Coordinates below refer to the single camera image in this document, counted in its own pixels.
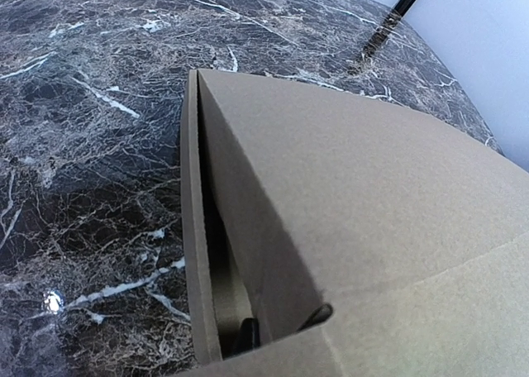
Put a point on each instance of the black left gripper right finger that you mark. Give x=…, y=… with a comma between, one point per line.
x=319, y=316

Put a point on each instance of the brown cardboard box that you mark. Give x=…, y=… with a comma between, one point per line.
x=295, y=195

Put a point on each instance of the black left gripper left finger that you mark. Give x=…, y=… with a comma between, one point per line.
x=248, y=337

